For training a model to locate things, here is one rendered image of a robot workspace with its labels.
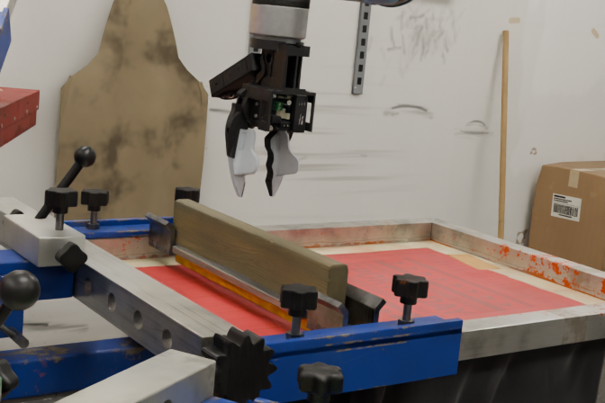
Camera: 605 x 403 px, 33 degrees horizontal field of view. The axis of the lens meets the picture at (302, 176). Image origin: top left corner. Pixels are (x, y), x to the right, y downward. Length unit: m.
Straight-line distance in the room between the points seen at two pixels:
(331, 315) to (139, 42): 2.33
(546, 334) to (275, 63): 0.50
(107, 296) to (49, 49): 2.25
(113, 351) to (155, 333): 0.25
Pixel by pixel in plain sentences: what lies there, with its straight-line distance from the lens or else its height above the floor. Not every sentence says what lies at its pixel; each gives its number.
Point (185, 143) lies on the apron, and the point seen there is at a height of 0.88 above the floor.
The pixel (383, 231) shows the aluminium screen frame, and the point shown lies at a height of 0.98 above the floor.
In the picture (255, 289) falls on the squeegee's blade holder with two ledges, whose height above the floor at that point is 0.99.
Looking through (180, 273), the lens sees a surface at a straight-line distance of 1.57.
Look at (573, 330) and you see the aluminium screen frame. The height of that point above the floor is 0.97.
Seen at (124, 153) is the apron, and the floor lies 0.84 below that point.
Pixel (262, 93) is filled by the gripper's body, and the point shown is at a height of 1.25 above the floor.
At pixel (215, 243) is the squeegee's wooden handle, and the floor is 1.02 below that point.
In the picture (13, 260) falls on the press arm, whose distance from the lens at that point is 1.26.
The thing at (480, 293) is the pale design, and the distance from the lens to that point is 1.63.
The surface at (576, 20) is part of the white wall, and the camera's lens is 4.84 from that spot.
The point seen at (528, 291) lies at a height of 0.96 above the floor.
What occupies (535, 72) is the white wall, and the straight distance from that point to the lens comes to 4.68.
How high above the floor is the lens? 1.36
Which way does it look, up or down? 9 degrees down
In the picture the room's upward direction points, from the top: 5 degrees clockwise
